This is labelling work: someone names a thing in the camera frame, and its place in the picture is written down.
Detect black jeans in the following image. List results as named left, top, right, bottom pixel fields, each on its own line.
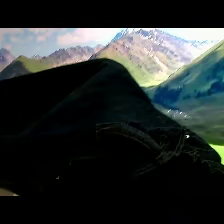
left=0, top=58, right=224, bottom=197

